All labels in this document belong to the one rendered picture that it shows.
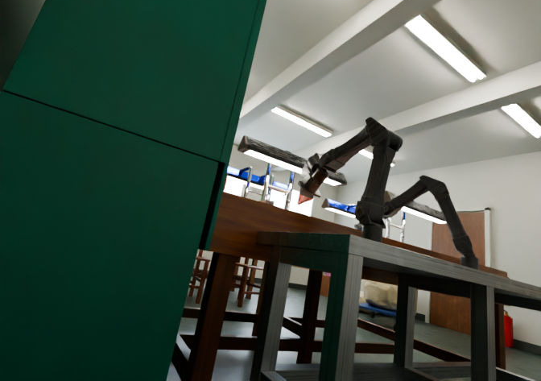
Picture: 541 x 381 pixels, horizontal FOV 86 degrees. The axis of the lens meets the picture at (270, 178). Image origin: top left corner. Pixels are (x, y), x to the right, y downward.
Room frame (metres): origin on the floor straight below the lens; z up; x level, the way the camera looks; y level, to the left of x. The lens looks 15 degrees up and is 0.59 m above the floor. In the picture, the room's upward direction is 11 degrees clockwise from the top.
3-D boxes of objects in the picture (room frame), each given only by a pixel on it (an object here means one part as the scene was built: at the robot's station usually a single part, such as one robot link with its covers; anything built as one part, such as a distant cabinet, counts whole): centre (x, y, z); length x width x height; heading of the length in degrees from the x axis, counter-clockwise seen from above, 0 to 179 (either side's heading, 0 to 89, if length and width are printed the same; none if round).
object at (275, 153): (1.39, -0.12, 1.08); 0.62 x 0.08 x 0.07; 117
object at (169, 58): (1.33, 0.69, 1.31); 1.36 x 0.55 x 0.95; 27
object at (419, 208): (1.83, -0.98, 1.08); 0.62 x 0.08 x 0.07; 117
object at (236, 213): (1.35, -0.63, 0.67); 1.81 x 0.12 x 0.19; 117
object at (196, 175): (1.33, 0.69, 0.42); 1.36 x 0.55 x 0.84; 27
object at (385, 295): (4.39, -1.98, 0.41); 0.74 x 0.56 x 0.39; 120
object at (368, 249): (1.29, -0.49, 0.65); 1.20 x 0.90 x 0.04; 119
